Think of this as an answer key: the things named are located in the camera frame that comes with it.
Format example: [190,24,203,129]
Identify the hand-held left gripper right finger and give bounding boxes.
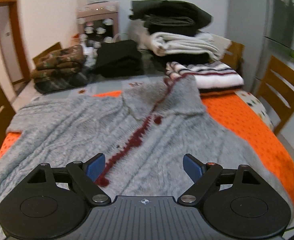
[177,154,261,205]

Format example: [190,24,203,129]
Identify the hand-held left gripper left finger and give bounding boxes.
[25,153,111,206]

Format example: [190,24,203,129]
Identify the grey knitted sweater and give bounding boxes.
[0,76,294,240]

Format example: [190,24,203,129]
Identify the white dotted cushion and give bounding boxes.
[234,90,274,131]

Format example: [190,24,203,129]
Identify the orange flower-patterned mat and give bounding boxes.
[0,90,294,217]

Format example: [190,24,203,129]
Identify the grey plaid folded garment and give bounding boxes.
[34,70,90,95]

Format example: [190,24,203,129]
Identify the white striped folded sweater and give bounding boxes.
[166,61,245,95]

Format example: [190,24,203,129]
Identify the silver refrigerator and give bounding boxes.
[262,0,294,56]

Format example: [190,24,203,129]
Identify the black folded garment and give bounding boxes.
[153,52,211,67]
[92,39,144,78]

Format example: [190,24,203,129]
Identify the brown patterned folded sweater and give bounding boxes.
[30,44,87,83]

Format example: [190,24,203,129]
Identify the white cardboard sheet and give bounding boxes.
[207,34,232,56]

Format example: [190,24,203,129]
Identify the white plastic appliance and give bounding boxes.
[81,33,128,67]

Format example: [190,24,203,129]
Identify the white plastic bag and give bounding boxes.
[129,17,151,51]

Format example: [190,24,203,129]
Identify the dark grey folded pants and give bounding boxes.
[143,16,196,37]

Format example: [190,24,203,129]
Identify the pink water dispenser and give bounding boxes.
[77,1,120,48]

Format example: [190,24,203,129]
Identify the dark olive folded garment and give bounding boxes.
[129,0,214,29]

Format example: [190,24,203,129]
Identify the brown wooden door frame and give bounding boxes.
[0,0,30,86]

